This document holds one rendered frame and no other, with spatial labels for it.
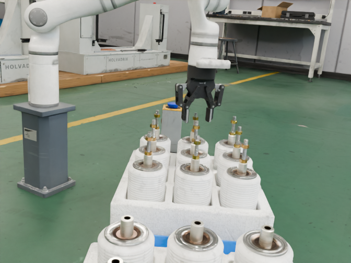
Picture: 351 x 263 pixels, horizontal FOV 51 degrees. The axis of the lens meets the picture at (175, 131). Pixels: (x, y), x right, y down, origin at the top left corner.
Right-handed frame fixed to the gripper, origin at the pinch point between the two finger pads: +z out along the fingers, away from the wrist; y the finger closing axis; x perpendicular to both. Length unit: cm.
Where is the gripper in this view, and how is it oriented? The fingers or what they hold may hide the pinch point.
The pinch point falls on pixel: (197, 117)
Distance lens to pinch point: 101.1
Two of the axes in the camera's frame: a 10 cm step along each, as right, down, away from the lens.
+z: -0.7, 9.6, 2.8
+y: -9.2, 0.4, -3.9
